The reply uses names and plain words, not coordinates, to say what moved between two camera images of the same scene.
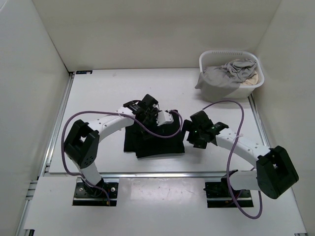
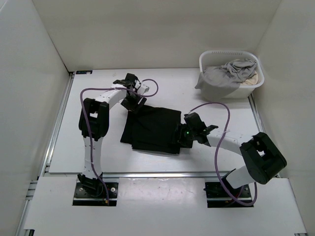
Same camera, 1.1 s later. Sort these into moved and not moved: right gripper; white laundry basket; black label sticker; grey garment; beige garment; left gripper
Moved: right gripper; left gripper
Not moved: white laundry basket; black label sticker; grey garment; beige garment
